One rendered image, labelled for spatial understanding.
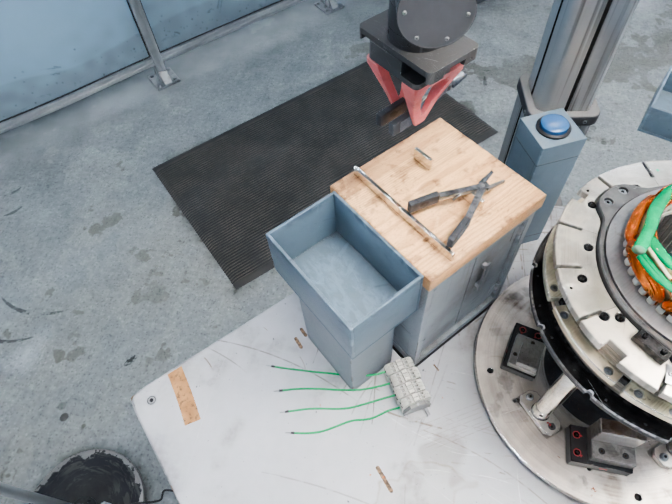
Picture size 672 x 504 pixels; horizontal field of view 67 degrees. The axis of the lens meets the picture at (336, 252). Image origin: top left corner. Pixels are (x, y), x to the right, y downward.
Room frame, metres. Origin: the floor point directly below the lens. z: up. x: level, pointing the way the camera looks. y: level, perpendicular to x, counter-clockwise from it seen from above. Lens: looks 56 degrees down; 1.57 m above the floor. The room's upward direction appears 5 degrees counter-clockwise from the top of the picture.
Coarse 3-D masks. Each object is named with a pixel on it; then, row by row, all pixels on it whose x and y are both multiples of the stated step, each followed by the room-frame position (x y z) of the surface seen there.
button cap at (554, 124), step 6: (552, 114) 0.56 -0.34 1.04; (558, 114) 0.56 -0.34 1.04; (546, 120) 0.55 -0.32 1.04; (552, 120) 0.55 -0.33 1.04; (558, 120) 0.54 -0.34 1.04; (564, 120) 0.54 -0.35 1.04; (540, 126) 0.54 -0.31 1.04; (546, 126) 0.54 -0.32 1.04; (552, 126) 0.53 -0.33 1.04; (558, 126) 0.53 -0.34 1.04; (564, 126) 0.53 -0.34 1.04; (546, 132) 0.53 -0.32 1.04; (552, 132) 0.53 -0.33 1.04; (558, 132) 0.52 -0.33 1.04; (564, 132) 0.53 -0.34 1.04
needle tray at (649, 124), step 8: (664, 80) 0.59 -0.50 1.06; (664, 88) 0.61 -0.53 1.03; (656, 96) 0.55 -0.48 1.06; (664, 96) 0.60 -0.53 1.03; (656, 104) 0.58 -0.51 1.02; (664, 104) 0.58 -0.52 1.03; (648, 112) 0.53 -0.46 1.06; (656, 112) 0.53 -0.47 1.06; (664, 112) 0.52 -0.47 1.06; (648, 120) 0.53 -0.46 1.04; (656, 120) 0.52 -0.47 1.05; (664, 120) 0.52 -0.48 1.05; (640, 128) 0.53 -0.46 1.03; (648, 128) 0.53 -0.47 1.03; (656, 128) 0.52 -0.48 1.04; (664, 128) 0.52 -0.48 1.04; (656, 136) 0.52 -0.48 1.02; (664, 136) 0.51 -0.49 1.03
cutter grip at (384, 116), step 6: (396, 102) 0.44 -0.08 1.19; (402, 102) 0.44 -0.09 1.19; (384, 108) 0.43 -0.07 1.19; (390, 108) 0.43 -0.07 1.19; (396, 108) 0.43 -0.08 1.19; (402, 108) 0.44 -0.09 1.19; (378, 114) 0.42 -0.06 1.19; (384, 114) 0.42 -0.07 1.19; (390, 114) 0.43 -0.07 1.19; (396, 114) 0.43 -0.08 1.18; (378, 120) 0.42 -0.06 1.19; (384, 120) 0.42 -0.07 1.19; (390, 120) 0.43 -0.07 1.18
